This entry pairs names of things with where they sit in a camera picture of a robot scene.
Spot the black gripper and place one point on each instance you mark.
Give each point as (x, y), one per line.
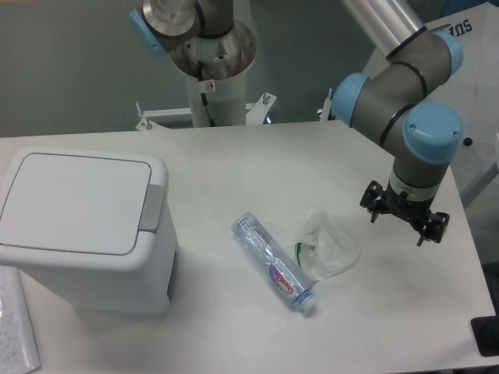
(430, 226)

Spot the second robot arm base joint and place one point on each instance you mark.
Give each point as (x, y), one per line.
(162, 26)

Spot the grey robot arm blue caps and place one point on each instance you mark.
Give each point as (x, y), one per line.
(391, 110)

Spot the white lidded trash can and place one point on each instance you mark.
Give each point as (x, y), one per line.
(92, 226)

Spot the crumpled clear plastic bag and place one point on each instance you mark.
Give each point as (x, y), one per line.
(324, 249)

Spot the clear plastic water bottle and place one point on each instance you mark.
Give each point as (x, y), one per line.
(284, 274)

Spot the black device at table edge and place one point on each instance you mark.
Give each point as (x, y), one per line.
(485, 331)

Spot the white handwritten paper notebook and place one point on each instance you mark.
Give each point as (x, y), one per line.
(19, 353)

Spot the white metal frame bracket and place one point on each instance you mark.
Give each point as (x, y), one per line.
(257, 113)

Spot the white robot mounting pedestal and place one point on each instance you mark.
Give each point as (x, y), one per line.
(215, 71)

